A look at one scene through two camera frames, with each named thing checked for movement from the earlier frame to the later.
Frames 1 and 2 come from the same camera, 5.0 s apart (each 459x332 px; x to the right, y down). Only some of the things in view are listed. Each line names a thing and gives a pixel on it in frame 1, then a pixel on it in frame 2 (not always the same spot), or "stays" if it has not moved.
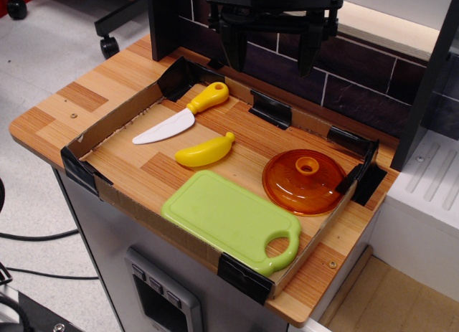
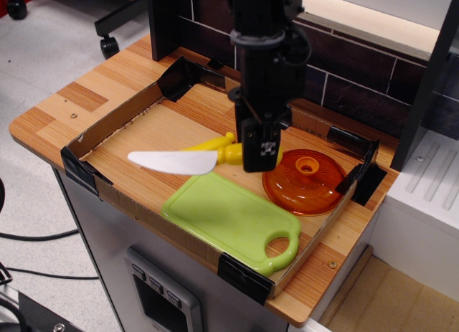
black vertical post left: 163,12 stays
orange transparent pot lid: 303,182 stays
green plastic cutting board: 235,220 stays
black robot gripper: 256,8 to 274,57
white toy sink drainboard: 417,235 stays
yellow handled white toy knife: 218,92 to 189,162
